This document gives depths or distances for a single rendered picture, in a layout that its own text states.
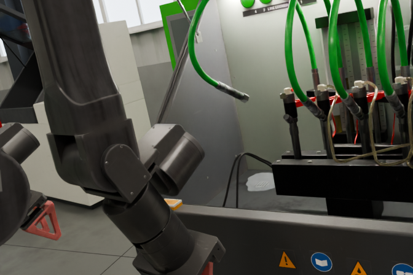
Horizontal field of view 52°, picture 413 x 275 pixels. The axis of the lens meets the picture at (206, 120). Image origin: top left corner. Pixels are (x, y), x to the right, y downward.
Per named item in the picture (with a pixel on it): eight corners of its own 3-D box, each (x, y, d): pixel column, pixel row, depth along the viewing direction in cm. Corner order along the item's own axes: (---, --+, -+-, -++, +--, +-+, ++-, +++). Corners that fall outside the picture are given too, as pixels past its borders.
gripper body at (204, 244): (168, 230, 56) (137, 193, 52) (226, 247, 49) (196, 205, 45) (138, 272, 52) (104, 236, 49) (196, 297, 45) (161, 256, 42)
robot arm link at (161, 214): (86, 204, 44) (118, 212, 41) (126, 157, 48) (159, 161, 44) (123, 243, 48) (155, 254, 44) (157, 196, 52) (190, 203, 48)
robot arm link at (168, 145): (50, 157, 43) (97, 163, 38) (119, 87, 50) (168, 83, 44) (115, 228, 49) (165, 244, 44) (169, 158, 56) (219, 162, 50)
